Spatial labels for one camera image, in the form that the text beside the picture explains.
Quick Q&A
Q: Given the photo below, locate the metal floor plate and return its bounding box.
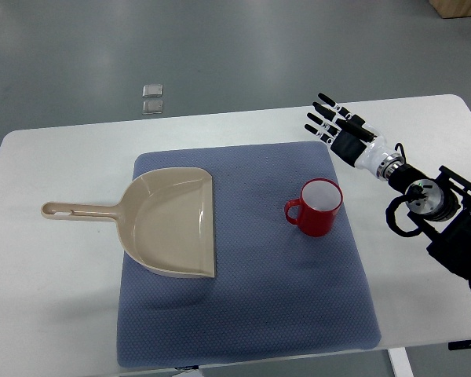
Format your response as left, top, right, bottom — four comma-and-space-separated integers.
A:
142, 99, 163, 115
142, 83, 163, 98

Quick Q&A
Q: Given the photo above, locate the beige plastic dustpan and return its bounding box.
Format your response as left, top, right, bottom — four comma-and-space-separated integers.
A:
41, 167, 216, 278

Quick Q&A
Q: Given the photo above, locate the lower metal floor plate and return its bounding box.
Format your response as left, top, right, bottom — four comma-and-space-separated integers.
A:
142, 99, 163, 115

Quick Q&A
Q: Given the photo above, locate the blue grey fabric mat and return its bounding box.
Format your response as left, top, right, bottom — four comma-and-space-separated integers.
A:
117, 141, 381, 368

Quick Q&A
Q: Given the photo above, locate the upper metal floor plate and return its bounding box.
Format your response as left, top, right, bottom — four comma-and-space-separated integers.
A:
142, 83, 163, 98

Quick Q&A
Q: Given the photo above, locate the wooden box corner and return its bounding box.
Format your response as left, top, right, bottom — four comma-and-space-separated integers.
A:
429, 0, 471, 19

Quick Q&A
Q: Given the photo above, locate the white table leg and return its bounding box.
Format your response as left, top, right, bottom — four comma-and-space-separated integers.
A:
388, 347, 414, 377

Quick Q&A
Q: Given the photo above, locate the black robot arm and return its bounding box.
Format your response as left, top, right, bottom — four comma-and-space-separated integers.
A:
382, 143, 471, 292

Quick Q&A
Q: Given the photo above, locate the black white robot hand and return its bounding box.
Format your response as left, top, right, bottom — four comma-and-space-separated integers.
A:
305, 93, 405, 181

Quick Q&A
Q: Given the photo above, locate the black table control panel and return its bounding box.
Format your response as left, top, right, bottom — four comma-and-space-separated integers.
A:
447, 339, 471, 351

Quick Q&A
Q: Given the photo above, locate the red cup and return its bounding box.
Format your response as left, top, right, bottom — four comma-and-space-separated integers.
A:
284, 178, 343, 237

